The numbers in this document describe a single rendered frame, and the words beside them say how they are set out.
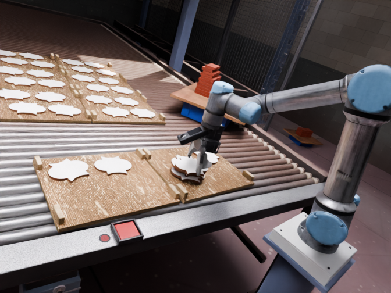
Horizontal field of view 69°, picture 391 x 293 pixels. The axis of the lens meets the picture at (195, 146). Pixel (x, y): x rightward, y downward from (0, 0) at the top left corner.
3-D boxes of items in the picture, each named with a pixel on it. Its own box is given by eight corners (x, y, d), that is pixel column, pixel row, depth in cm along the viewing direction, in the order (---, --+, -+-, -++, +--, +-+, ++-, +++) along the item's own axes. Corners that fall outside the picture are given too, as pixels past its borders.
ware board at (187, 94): (255, 107, 214) (256, 105, 213) (244, 125, 170) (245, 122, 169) (195, 84, 223) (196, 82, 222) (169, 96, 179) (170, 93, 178)
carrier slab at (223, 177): (253, 185, 131) (255, 182, 130) (183, 204, 104) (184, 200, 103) (206, 147, 153) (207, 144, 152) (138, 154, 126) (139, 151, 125)
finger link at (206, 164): (212, 177, 109) (214, 153, 110) (198, 176, 107) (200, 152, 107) (209, 177, 112) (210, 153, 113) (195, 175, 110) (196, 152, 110)
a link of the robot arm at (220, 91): (230, 89, 96) (209, 79, 99) (219, 118, 100) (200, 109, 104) (240, 88, 102) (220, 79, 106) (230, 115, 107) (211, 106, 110)
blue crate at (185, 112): (233, 120, 206) (238, 107, 202) (223, 132, 179) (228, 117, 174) (194, 104, 212) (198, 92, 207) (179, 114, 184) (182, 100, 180)
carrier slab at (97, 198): (179, 204, 103) (180, 200, 103) (57, 233, 78) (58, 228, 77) (137, 153, 126) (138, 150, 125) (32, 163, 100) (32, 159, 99)
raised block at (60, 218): (64, 224, 79) (65, 216, 78) (57, 225, 78) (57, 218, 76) (59, 210, 83) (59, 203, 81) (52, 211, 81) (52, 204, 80)
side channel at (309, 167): (323, 189, 163) (331, 175, 159) (317, 190, 159) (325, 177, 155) (106, 29, 439) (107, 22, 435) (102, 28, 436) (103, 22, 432)
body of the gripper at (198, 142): (216, 156, 111) (226, 128, 106) (196, 153, 108) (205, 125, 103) (210, 146, 118) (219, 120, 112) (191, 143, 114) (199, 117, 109)
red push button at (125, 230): (139, 238, 85) (140, 235, 84) (120, 243, 81) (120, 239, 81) (132, 224, 89) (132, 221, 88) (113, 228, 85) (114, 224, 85)
